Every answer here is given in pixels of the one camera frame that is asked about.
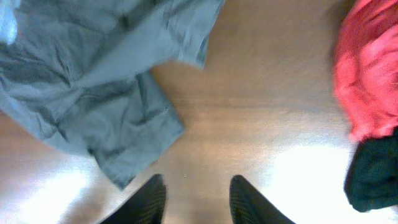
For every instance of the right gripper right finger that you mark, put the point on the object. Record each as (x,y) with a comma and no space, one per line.
(249,206)

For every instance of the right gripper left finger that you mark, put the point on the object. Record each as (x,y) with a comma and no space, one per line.
(145,206)

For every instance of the grey cargo shorts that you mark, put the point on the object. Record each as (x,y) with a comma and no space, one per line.
(76,74)

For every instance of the black garment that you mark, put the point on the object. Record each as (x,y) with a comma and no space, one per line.
(371,182)

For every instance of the red garment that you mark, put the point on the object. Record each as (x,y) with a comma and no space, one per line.
(365,68)

